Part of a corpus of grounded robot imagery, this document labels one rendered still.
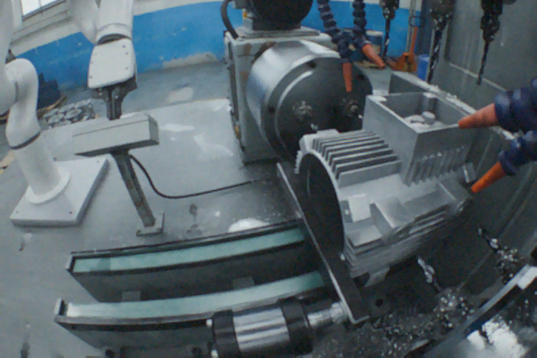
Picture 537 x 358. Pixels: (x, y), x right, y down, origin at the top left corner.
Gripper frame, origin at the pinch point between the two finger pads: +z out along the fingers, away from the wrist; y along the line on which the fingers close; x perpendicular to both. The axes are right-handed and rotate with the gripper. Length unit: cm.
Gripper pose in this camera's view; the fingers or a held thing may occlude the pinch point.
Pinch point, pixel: (113, 111)
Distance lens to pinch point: 55.6
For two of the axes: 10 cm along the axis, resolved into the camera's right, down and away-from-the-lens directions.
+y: 9.7, -1.6, 1.8
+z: 1.7, 9.8, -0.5
